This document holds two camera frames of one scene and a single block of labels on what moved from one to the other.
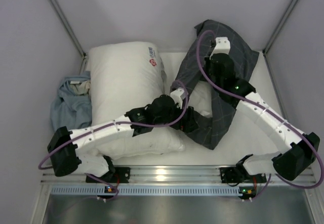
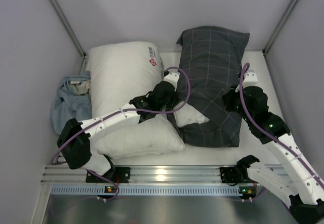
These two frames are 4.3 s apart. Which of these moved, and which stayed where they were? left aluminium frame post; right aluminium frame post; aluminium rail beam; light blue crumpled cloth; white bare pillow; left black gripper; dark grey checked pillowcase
Moved: left black gripper; dark grey checked pillowcase
Stayed: left aluminium frame post; right aluminium frame post; aluminium rail beam; light blue crumpled cloth; white bare pillow
